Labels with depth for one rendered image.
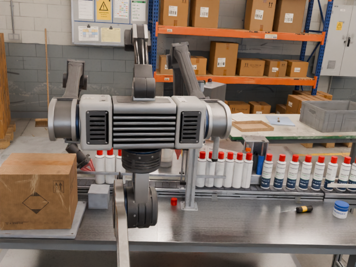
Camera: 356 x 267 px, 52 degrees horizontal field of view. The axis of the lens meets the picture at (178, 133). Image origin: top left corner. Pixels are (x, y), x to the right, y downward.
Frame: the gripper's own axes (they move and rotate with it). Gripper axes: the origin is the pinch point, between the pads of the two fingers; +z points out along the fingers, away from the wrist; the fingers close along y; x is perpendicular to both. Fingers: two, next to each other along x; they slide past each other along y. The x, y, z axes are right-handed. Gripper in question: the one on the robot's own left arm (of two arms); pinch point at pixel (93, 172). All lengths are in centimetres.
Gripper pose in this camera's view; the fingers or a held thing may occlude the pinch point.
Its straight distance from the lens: 205.7
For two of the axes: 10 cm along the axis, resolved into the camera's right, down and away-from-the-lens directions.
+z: 6.0, 7.5, 2.7
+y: -0.5, -3.0, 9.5
